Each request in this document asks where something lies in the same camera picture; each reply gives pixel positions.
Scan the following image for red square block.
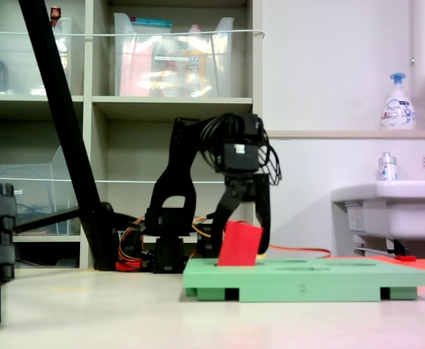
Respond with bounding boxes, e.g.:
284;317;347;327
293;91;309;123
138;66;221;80
217;220;264;268

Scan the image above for green shape sorting board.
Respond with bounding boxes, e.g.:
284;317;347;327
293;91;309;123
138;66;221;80
182;257;425;303

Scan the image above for beige shelf unit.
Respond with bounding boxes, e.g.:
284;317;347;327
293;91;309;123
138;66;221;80
0;0;264;269

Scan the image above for clear bin with packages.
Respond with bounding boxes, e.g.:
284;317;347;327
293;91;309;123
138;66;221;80
113;12;235;98

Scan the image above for small clear sanitizer bottle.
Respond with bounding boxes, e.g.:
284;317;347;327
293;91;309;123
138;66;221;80
377;151;400;182

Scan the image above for white sink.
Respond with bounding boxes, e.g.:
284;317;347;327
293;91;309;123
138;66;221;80
330;180;425;241

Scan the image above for white foam soap bottle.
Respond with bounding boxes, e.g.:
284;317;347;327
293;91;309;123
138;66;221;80
380;72;418;131

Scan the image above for thin black tripod leg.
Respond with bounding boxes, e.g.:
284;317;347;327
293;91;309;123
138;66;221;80
14;206;83;233

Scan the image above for empty clear plastic bin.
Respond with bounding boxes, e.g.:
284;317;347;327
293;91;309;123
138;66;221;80
0;145;82;236

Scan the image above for clear bin with dark bottle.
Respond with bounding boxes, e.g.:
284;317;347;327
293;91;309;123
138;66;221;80
0;17;74;97

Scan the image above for black arm wires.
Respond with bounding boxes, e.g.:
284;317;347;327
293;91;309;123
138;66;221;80
199;112;283;187

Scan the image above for orange cable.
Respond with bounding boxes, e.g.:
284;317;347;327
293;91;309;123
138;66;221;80
269;244;333;260

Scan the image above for white safety cord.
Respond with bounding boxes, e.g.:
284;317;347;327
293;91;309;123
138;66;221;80
0;174;269;185
0;29;266;39

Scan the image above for red coiled cable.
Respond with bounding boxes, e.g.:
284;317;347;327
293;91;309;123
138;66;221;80
115;256;143;273

